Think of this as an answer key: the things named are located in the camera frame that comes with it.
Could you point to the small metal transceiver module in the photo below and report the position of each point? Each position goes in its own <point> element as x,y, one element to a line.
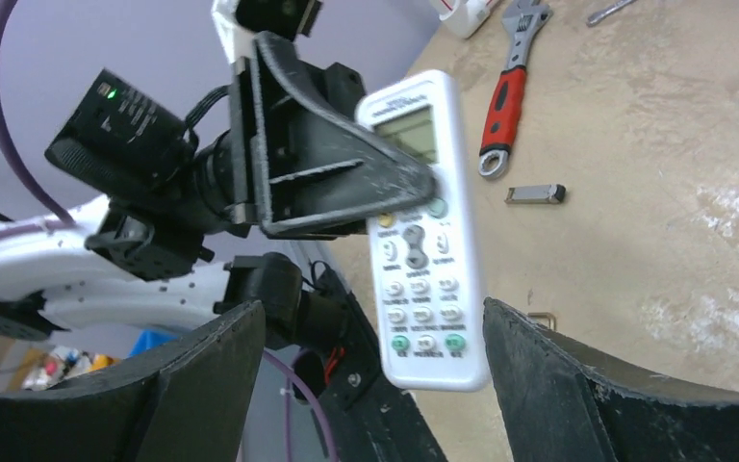
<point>536,194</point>

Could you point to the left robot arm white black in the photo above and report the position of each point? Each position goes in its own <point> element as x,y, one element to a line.
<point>135,152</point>

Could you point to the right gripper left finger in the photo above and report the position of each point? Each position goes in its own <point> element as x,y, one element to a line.
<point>185,400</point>

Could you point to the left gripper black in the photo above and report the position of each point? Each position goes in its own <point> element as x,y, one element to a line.
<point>293,160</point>

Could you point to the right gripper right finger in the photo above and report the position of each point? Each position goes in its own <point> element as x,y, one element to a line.
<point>562,400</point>

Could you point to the red adjustable wrench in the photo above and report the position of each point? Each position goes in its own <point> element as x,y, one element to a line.
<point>521,20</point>

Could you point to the silver flat wrench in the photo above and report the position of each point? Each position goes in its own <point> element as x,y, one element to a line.
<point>597,17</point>

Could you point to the brass rectangular bracket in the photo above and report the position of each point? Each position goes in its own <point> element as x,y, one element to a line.
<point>546,319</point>

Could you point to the white PVC pipe frame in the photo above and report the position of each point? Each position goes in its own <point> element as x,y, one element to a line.
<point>463,17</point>

